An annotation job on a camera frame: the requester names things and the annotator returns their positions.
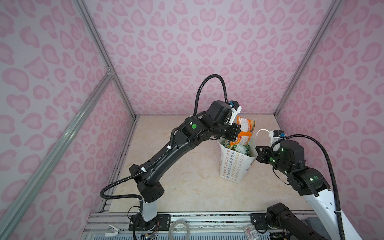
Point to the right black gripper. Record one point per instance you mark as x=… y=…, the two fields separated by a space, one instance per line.
x=262 y=155

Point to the clear coiled tube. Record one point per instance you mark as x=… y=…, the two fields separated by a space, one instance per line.
x=179 y=226

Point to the grey foam block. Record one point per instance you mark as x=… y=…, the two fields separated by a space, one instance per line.
x=315 y=224

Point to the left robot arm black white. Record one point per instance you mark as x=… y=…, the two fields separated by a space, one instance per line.
x=215 y=123

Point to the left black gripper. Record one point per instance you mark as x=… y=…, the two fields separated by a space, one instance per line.
x=235 y=130

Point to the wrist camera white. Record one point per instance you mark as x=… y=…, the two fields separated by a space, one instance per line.
x=236 y=109
x=276 y=135

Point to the white paper bag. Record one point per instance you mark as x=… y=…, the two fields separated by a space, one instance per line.
x=234 y=164

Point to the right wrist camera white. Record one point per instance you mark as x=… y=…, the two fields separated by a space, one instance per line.
x=276 y=135

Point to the green snack packet back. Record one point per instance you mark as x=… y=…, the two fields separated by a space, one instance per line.
x=237 y=148

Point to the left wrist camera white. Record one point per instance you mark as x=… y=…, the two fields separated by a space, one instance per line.
x=236 y=109

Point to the small clear plastic packet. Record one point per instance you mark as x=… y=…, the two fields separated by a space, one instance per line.
x=251 y=233

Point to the white clip tool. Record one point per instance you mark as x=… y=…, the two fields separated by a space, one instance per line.
x=113 y=231

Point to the orange snack packet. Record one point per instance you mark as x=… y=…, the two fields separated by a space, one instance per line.
x=247 y=128

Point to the aluminium frame strut left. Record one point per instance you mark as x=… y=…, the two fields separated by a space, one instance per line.
x=21 y=204

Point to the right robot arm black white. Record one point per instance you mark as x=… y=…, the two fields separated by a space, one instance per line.
x=288 y=157

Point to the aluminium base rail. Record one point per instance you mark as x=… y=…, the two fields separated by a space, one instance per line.
x=204 y=226

